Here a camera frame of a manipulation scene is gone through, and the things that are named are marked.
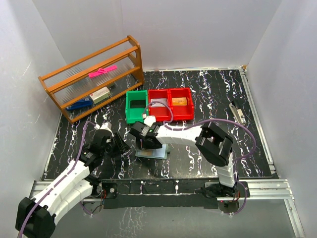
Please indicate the wooden shelf rack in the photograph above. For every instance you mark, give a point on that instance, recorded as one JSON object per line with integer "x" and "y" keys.
{"x": 71, "y": 83}

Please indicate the white red box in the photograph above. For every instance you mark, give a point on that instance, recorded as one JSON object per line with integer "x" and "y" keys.
{"x": 100, "y": 95}

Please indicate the green plastic bin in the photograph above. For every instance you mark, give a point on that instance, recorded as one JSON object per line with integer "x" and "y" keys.
{"x": 133, "y": 115}

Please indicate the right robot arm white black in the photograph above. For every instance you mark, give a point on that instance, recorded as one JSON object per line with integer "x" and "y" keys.
{"x": 213, "y": 143}

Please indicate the black credit card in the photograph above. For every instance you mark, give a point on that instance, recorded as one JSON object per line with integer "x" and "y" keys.
{"x": 134, "y": 104}

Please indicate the green card holder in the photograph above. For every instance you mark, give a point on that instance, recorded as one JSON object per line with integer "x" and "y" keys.
{"x": 160, "y": 153}

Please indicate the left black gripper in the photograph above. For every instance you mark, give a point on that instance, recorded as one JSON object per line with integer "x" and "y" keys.
{"x": 120, "y": 144}

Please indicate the red plastic bin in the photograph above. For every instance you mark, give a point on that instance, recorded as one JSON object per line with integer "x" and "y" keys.
{"x": 182, "y": 112}
{"x": 161, "y": 113}

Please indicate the middle red plastic bin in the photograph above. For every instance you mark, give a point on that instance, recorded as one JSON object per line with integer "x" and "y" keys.
{"x": 161, "y": 113}

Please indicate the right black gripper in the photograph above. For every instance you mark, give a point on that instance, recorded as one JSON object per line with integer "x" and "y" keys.
{"x": 144, "y": 146}

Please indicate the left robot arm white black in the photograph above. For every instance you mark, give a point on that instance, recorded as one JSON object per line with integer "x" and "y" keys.
{"x": 37, "y": 217}

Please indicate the right red plastic bin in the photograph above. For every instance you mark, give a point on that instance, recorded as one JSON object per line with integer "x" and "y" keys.
{"x": 182, "y": 112}

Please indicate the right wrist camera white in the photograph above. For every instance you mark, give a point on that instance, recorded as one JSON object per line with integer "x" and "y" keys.
{"x": 149, "y": 120}

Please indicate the black grey stapler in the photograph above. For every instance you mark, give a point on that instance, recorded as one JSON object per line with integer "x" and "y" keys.
{"x": 238, "y": 114}

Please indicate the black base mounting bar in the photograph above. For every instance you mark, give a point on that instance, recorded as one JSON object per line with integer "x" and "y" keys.
{"x": 168, "y": 192}

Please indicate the orange card in bin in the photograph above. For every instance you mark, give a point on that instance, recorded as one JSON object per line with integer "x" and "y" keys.
{"x": 179, "y": 101}

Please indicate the pink plastic clip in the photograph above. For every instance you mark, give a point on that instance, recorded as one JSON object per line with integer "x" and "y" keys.
{"x": 102, "y": 71}

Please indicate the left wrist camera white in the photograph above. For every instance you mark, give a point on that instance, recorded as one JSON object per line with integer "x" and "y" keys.
{"x": 106, "y": 126}

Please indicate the white striped credit card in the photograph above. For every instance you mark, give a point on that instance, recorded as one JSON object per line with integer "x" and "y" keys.
{"x": 158, "y": 102}

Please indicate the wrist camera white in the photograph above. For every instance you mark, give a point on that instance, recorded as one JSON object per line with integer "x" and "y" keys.
{"x": 149, "y": 120}
{"x": 106, "y": 126}

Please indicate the blue stapler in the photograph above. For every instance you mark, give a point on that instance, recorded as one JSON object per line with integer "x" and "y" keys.
{"x": 85, "y": 102}

